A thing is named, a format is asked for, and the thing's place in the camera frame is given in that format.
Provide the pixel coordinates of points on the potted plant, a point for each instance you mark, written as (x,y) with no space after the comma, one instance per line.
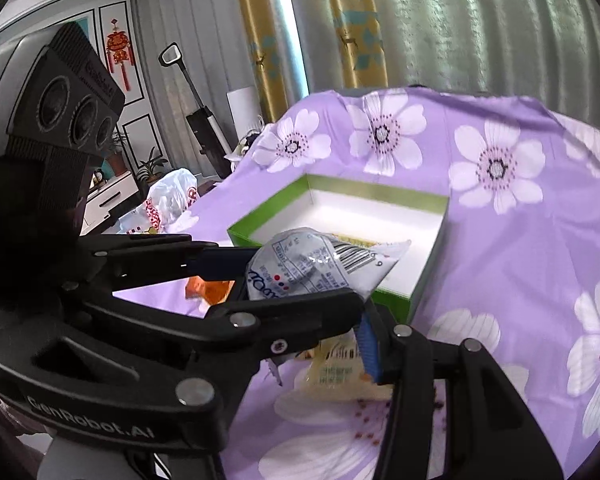
(116,157)
(152,165)

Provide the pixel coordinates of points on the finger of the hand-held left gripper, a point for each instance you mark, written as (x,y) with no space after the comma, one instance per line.
(280,322)
(155,257)

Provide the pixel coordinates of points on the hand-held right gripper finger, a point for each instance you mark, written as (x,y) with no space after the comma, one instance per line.
(370,355)

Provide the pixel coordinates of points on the white low cabinet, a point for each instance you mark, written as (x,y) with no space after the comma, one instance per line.
(105,200)

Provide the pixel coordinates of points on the grey sheer curtain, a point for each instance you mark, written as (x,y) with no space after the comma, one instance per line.
(195,20)

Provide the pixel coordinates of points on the purple floral cloth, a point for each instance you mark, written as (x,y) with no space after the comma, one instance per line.
(505,260)

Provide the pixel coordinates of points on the bright orange snack packet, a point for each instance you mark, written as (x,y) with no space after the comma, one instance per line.
(210,290)

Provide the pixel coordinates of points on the green box with white inside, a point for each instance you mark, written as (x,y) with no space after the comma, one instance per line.
(360,210)

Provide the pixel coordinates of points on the yellow patterned curtain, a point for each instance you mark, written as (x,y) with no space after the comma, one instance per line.
(260,35)
(350,25)

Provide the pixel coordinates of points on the red knot wall ornament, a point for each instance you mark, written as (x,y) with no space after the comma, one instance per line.
(119,50)

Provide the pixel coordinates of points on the black white bundle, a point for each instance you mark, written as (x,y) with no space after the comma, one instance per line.
(250,140)

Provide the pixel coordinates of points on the silver white snack packet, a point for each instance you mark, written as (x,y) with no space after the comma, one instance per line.
(300,265)

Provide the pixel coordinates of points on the white plastic bag red print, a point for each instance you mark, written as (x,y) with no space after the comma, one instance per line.
(172,195)

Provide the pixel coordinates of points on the white box appliance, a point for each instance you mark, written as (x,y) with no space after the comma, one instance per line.
(242,110)

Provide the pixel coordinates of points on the upright vacuum cleaner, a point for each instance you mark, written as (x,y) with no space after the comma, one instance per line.
(202,130)

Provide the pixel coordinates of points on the cream yellow snack packet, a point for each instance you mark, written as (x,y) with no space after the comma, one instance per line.
(335,370)

